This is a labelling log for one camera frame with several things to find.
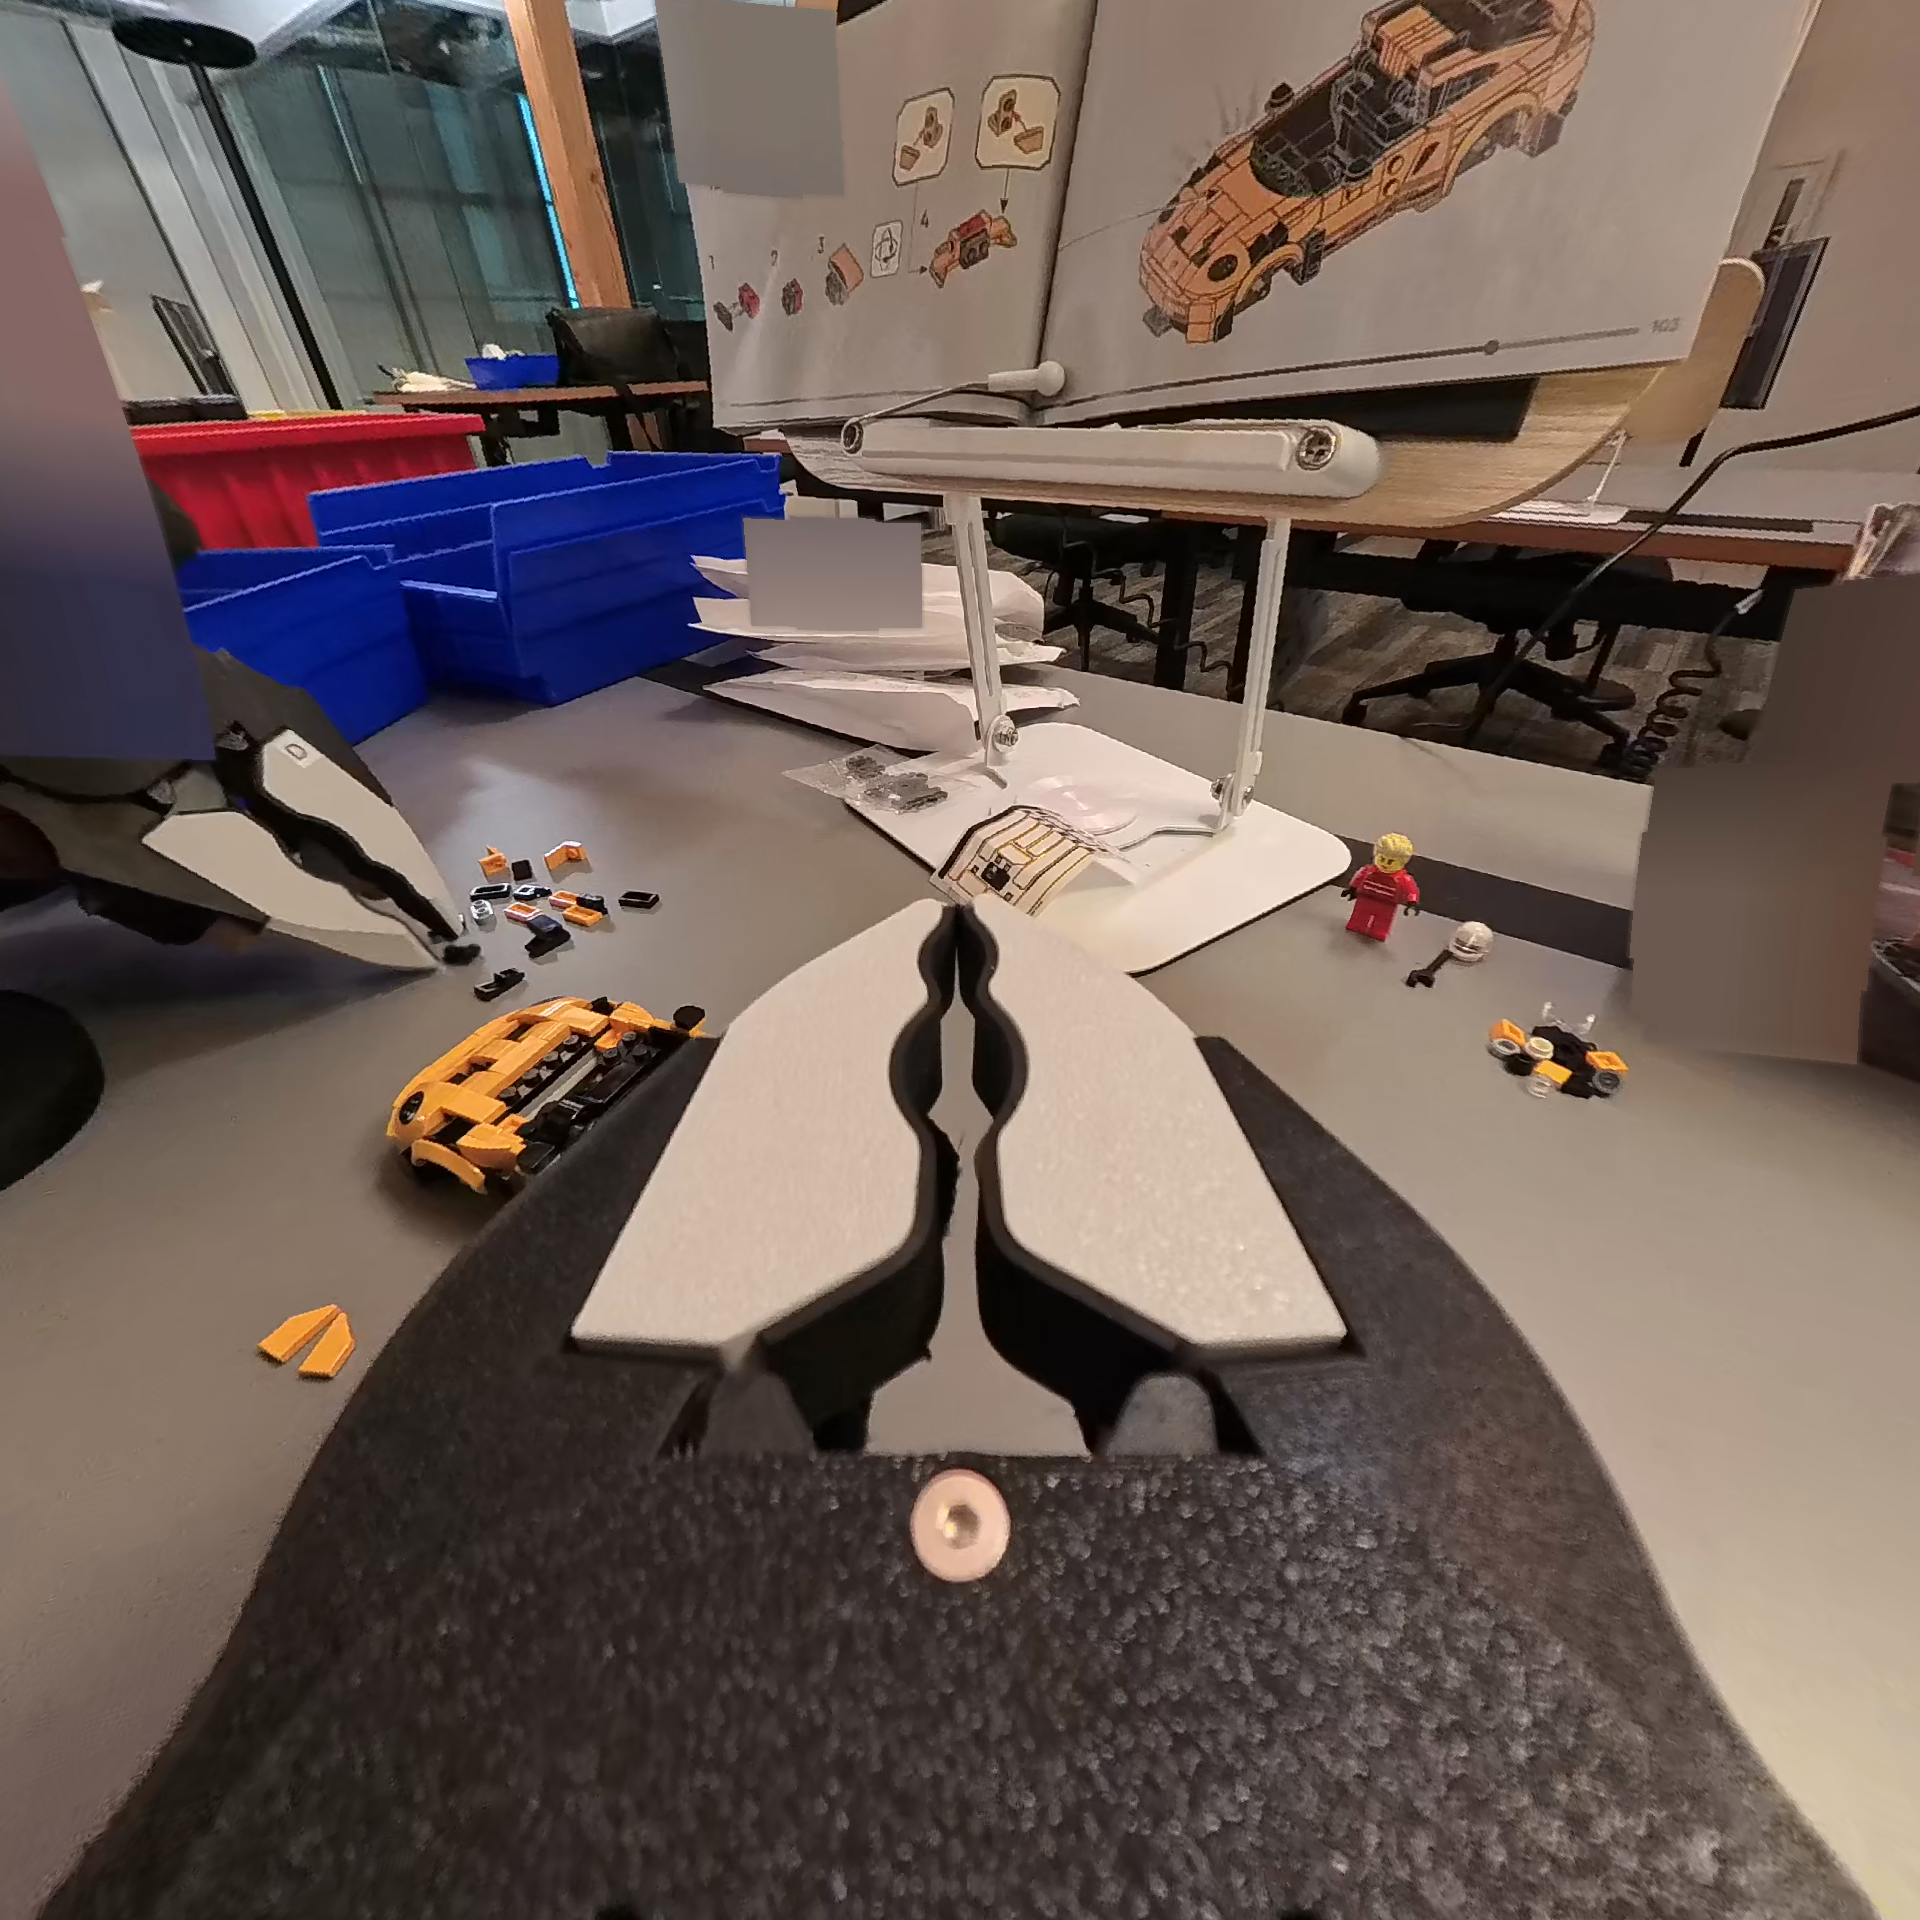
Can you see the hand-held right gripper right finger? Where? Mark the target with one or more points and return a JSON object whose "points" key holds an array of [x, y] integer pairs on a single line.
{"points": [[1156, 1171]]}

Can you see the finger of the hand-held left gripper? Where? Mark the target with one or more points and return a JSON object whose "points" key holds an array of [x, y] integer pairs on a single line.
{"points": [[339, 809], [254, 879]]}

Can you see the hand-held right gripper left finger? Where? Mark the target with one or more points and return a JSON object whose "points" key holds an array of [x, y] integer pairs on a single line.
{"points": [[781, 1171]]}

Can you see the pile of small lego parts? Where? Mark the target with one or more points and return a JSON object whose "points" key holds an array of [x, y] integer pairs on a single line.
{"points": [[579, 905]]}

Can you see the orange lego car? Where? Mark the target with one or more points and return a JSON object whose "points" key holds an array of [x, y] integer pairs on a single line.
{"points": [[465, 1103]]}

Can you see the red lego minifigure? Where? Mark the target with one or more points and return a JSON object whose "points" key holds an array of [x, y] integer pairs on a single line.
{"points": [[1382, 893]]}

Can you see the orange and black lego subassembly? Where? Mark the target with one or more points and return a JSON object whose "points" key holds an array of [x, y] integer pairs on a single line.
{"points": [[1561, 1059]]}

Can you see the lego instruction booklet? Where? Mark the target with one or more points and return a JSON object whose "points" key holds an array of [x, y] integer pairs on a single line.
{"points": [[1081, 301]]}

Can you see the black round mesh pad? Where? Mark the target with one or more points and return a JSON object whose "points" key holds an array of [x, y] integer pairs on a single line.
{"points": [[38, 1089]]}

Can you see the red plastic bin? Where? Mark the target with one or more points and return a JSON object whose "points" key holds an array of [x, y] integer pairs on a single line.
{"points": [[270, 480]]}

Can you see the sticker sheet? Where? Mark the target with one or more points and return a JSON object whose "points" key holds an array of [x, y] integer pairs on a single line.
{"points": [[1020, 863]]}

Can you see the clear plastic parts bag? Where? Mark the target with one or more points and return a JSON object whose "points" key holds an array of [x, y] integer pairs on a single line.
{"points": [[893, 782]]}

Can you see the small blue bin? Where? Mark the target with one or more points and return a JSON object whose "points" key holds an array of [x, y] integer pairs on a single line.
{"points": [[511, 370]]}

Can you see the stack of white paper bags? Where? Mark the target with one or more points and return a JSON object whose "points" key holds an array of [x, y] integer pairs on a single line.
{"points": [[901, 697]]}

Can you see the background wooden desk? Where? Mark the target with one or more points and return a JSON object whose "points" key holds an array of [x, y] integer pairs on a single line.
{"points": [[601, 393]]}

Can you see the black office chair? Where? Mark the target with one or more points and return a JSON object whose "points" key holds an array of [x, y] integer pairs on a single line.
{"points": [[1110, 585], [1516, 662]]}

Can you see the white book stand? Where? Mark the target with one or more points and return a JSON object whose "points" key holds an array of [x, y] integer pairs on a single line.
{"points": [[1110, 457]]}

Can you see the wood-edged desk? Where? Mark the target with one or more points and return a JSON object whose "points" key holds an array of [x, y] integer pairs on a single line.
{"points": [[1724, 533]]}

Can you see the wooden post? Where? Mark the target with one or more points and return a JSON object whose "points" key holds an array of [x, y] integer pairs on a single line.
{"points": [[571, 150]]}

